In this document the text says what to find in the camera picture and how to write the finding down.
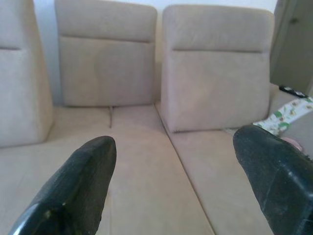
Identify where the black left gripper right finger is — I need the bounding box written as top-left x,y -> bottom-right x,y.
232,124 -> 313,235

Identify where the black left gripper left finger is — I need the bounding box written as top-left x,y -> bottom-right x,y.
8,136 -> 117,235

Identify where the white green floral pillow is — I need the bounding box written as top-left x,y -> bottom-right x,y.
251,96 -> 313,137

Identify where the beige fabric sofa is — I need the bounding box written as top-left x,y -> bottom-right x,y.
0,0 -> 313,235

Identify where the beige sofa back cushion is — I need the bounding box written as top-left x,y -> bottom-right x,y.
0,0 -> 54,149
160,4 -> 275,134
54,0 -> 158,108

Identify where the black remote control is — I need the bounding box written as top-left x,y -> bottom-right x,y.
279,85 -> 307,98

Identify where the olive wooden door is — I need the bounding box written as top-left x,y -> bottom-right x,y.
269,0 -> 313,96

